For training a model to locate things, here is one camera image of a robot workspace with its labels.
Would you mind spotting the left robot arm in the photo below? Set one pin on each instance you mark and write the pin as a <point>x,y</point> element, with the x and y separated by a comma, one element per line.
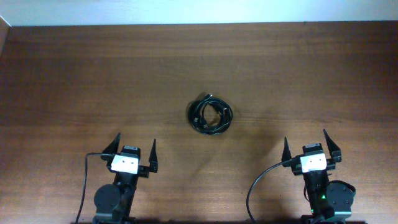
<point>114,201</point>

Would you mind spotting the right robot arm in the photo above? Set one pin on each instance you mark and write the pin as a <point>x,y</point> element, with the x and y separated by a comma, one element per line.
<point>330,200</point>

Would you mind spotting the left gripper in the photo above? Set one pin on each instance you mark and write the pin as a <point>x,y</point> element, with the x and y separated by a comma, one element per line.
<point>143,171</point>

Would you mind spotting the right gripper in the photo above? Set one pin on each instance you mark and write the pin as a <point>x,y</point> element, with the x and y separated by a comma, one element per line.
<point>296,168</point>

